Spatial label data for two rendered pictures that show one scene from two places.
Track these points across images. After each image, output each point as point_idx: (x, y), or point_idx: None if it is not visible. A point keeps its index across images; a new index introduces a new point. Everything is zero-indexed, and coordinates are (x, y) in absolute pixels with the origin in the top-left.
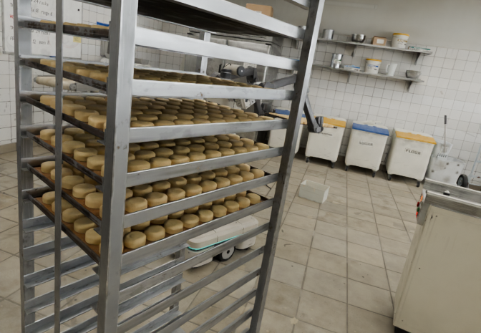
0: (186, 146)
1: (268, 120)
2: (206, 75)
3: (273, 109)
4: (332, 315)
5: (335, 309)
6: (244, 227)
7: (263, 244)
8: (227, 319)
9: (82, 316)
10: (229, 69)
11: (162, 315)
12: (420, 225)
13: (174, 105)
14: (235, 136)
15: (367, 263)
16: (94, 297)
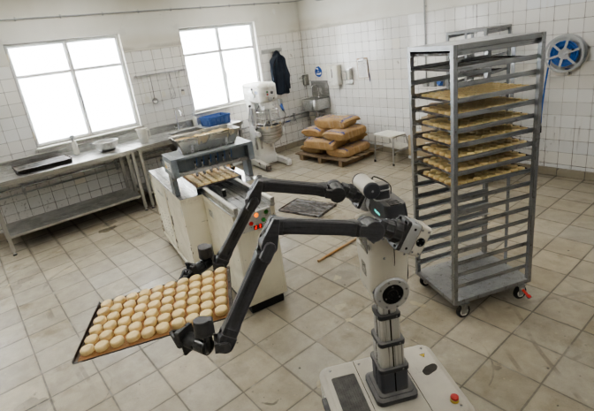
0: None
1: (430, 130)
2: (402, 216)
3: (181, 331)
4: (313, 317)
5: (305, 321)
6: (349, 361)
7: (304, 409)
8: (404, 329)
9: (532, 351)
10: (377, 181)
11: (463, 283)
12: (260, 231)
13: (471, 133)
14: (436, 149)
15: (205, 356)
16: (504, 237)
